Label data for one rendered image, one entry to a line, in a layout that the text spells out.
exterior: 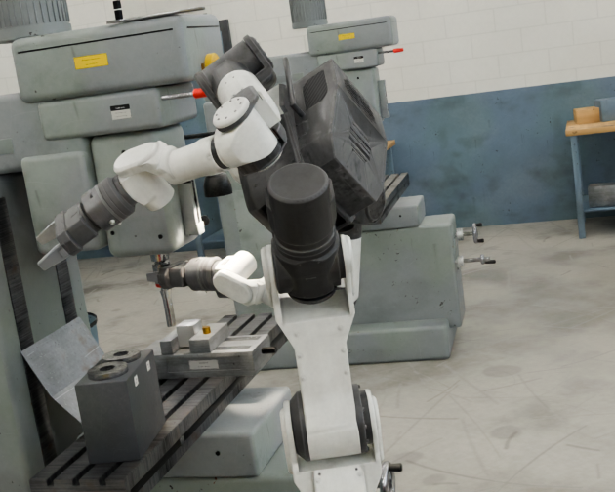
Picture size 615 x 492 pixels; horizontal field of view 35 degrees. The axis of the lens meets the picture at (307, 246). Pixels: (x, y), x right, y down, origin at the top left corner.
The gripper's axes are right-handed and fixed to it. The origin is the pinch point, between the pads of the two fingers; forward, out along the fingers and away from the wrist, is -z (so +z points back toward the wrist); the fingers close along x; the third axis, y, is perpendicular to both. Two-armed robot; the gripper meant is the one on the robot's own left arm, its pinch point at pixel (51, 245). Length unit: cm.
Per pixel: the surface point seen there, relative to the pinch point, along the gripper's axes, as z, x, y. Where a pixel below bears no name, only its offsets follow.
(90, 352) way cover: -34, 59, -61
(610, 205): 209, 428, -448
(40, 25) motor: 16, 70, 18
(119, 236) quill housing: 0, 43, -28
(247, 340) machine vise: 7, 40, -76
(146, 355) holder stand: -6.0, 10.1, -41.3
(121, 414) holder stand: -13.8, -6.8, -39.0
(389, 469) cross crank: 21, 0, -107
